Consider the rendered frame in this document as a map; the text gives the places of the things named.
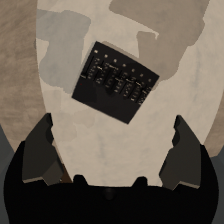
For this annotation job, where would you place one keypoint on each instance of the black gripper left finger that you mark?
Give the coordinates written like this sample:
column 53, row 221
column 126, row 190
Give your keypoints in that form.
column 35, row 165

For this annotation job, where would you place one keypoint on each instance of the black lighting desk panel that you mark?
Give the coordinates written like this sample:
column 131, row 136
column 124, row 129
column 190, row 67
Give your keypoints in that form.
column 97, row 88

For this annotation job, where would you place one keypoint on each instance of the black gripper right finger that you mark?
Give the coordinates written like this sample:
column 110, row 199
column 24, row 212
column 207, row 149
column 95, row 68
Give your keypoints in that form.
column 188, row 170

